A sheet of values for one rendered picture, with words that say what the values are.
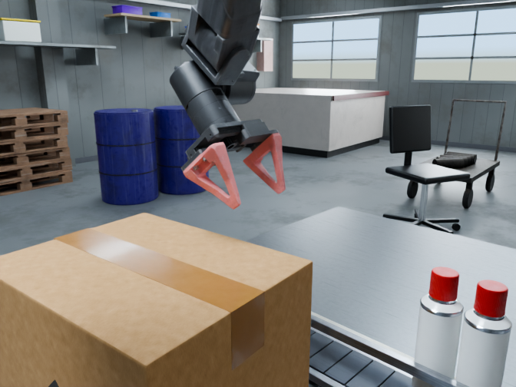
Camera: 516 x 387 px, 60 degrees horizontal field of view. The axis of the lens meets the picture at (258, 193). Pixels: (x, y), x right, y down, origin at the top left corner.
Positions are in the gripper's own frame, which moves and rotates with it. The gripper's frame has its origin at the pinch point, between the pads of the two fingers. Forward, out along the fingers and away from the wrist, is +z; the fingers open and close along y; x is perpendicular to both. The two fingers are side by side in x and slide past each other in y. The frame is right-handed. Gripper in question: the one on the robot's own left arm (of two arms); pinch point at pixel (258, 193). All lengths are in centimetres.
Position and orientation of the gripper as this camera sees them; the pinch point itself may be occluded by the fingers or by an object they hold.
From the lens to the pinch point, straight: 58.8
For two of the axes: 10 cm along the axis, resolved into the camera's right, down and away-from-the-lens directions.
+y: 6.1, -1.9, 7.7
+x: -6.2, 4.9, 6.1
